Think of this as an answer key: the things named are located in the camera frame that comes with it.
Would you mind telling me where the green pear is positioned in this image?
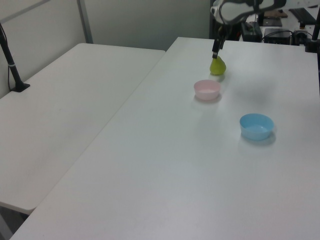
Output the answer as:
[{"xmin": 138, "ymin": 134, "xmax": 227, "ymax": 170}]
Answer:
[{"xmin": 209, "ymin": 56, "xmax": 228, "ymax": 76}]

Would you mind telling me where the brown wooden board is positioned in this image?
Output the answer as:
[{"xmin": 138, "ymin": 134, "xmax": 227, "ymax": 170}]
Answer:
[{"xmin": 264, "ymin": 9, "xmax": 289, "ymax": 19}]

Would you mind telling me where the black keyboard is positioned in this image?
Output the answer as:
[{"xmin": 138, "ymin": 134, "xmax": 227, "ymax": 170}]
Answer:
[{"xmin": 289, "ymin": 7, "xmax": 317, "ymax": 26}]

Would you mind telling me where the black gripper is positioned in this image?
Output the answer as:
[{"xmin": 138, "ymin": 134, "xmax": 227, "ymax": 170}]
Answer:
[{"xmin": 211, "ymin": 22, "xmax": 229, "ymax": 60}]

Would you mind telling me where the white side table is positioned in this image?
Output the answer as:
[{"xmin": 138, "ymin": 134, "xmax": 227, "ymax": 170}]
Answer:
[{"xmin": 0, "ymin": 42, "xmax": 167, "ymax": 216}]

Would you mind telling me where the blue plastic bowl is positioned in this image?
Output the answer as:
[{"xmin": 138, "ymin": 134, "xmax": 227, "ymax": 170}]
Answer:
[{"xmin": 239, "ymin": 112, "xmax": 275, "ymax": 141}]

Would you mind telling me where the black camera pole with clamp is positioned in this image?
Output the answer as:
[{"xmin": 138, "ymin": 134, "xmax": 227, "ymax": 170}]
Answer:
[{"xmin": 303, "ymin": 9, "xmax": 320, "ymax": 54}]

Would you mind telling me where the pink plastic bowl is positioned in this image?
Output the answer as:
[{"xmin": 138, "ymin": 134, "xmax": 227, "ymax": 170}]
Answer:
[{"xmin": 193, "ymin": 79, "xmax": 222, "ymax": 102}]

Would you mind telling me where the black camera pole with base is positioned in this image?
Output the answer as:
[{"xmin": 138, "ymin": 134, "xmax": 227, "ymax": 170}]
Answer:
[{"xmin": 0, "ymin": 22, "xmax": 31, "ymax": 94}]

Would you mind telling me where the black electronics box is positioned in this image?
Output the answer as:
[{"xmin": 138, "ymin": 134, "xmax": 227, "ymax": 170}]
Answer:
[{"xmin": 263, "ymin": 27, "xmax": 294, "ymax": 45}]

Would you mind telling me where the grey partition post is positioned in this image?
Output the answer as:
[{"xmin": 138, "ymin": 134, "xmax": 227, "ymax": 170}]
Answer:
[{"xmin": 76, "ymin": 0, "xmax": 94, "ymax": 45}]

